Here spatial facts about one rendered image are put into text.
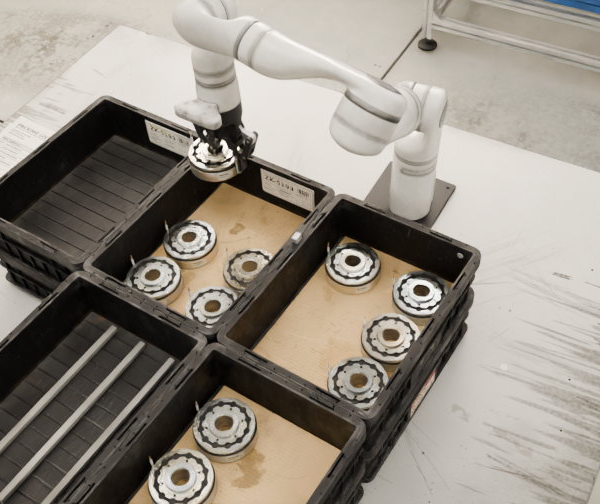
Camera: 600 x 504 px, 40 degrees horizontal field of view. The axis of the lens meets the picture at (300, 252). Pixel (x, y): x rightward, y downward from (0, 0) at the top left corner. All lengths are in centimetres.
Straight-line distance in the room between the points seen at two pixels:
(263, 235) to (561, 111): 187
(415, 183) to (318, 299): 36
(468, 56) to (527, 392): 213
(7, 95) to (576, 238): 245
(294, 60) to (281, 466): 63
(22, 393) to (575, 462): 96
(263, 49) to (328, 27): 241
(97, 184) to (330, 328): 63
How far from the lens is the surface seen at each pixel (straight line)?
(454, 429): 154
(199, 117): 141
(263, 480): 135
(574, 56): 334
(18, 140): 220
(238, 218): 168
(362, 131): 121
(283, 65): 127
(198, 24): 132
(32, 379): 154
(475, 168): 197
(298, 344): 147
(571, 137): 320
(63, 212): 178
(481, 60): 351
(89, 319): 158
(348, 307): 152
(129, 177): 182
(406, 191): 176
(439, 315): 139
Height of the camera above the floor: 204
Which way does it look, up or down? 49 degrees down
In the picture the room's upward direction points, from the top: 4 degrees counter-clockwise
